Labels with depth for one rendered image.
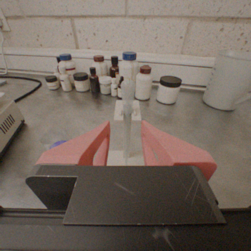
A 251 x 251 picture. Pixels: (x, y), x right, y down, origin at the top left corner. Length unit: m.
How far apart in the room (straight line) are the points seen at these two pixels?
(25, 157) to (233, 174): 0.40
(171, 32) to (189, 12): 0.07
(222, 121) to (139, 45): 0.40
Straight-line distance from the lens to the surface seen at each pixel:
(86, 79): 0.51
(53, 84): 0.57
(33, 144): 0.35
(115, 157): 0.25
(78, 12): 0.66
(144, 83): 0.42
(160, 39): 0.58
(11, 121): 0.38
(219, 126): 0.42
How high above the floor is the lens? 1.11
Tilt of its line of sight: 40 degrees down
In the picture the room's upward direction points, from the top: 1 degrees clockwise
